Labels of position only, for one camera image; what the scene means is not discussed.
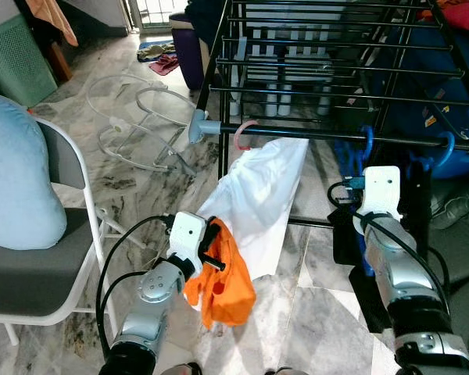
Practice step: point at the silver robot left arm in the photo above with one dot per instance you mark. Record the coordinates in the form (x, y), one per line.
(152, 289)

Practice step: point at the purple bin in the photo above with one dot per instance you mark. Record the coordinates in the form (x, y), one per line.
(189, 55)

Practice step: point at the orange shirt with badge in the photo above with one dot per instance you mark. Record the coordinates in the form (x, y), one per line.
(230, 297)

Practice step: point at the clear tube frame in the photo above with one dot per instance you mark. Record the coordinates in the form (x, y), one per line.
(119, 125)

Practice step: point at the black metal drying rack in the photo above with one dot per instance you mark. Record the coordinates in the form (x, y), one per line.
(313, 133)

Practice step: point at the red cushion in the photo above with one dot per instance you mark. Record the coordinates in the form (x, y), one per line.
(465, 16)

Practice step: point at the maroon cloth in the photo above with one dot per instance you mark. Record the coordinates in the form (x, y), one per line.
(164, 65)

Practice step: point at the white shirt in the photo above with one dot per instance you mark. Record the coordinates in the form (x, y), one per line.
(258, 195)

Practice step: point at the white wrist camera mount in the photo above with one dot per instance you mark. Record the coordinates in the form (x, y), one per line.
(186, 234)
(379, 191)

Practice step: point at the pink plastic hanger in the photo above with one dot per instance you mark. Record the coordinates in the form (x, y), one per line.
(236, 137)

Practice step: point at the green sofa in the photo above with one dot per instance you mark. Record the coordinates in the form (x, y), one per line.
(461, 234)

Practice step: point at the grey white folding chair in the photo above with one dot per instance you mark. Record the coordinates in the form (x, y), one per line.
(31, 281)

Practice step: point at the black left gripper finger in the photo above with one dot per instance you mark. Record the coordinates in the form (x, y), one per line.
(215, 236)
(216, 263)

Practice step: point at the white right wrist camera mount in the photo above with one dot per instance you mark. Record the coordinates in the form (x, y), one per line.
(379, 191)

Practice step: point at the blue storage bag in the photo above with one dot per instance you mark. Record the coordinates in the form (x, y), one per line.
(453, 86)

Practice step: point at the dark navy hanging garment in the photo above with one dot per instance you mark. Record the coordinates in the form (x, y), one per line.
(344, 242)

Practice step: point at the robot right leg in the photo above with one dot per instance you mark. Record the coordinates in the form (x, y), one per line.
(280, 372)

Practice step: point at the orange hanging cloth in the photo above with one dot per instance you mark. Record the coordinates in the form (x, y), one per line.
(55, 19)

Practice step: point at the light blue pillow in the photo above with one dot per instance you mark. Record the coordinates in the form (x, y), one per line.
(19, 172)

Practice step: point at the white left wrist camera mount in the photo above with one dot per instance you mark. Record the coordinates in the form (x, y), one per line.
(186, 234)

